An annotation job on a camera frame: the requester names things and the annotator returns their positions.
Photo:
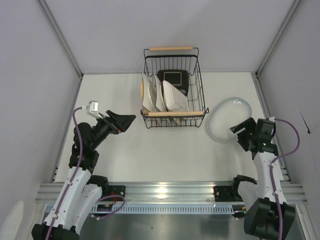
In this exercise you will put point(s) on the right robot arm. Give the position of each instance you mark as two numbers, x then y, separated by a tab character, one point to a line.
268	215

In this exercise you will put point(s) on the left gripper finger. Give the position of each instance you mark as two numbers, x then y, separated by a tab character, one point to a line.
123	122
116	116

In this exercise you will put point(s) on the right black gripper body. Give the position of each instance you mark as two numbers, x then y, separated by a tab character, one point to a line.
244	135

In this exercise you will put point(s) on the black square dish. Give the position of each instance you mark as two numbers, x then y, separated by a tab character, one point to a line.
178	78

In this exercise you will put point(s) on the black wire dish rack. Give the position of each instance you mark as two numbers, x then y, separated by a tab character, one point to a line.
176	58

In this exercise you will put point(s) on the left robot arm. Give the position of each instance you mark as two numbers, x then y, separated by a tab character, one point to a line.
81	189

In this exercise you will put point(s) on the white rectangular plate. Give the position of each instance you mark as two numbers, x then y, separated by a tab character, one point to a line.
174	100

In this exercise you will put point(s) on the white square plate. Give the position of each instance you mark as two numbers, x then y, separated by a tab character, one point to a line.
159	104
146	100

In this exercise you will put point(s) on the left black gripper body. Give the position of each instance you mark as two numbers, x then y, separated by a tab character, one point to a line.
112	122

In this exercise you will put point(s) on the wooden plate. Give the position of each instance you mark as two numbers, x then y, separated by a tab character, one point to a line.
142	90

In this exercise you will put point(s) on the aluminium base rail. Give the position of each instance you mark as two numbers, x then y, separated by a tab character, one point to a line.
171	192

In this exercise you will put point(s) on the white slotted cable duct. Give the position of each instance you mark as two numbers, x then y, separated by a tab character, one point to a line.
198	209

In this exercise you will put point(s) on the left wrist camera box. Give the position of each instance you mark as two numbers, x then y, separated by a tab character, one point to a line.
92	109

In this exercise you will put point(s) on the white square plate far left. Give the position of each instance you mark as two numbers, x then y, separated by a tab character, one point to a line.
146	100

